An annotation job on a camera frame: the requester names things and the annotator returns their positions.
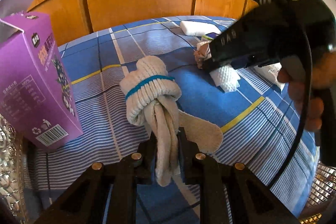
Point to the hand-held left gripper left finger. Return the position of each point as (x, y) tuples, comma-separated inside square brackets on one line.
[(123, 187)]

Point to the ornate metal tissue box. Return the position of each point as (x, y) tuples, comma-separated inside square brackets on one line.
[(8, 161)]

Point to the blue plaid bedsheet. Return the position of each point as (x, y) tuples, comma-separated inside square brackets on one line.
[(236, 106)]

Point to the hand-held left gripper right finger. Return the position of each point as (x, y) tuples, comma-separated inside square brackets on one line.
[(183, 161)]

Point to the woven wicker basket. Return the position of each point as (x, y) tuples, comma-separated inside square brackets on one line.
[(323, 187)]

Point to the white knotted socks bundle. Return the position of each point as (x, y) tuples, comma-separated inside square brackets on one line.
[(149, 87)]

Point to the person's right hand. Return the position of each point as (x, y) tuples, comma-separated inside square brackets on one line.
[(312, 113)]

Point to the purple carton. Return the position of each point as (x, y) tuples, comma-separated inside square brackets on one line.
[(31, 69)]

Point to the clear plastic packet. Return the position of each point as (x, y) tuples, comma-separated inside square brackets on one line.
[(270, 75)]

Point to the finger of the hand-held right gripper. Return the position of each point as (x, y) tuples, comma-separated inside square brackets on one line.
[(249, 61)]

